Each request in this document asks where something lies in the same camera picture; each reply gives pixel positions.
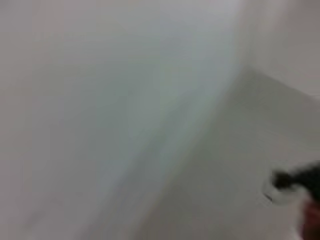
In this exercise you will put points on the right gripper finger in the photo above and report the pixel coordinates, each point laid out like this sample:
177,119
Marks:
300,176

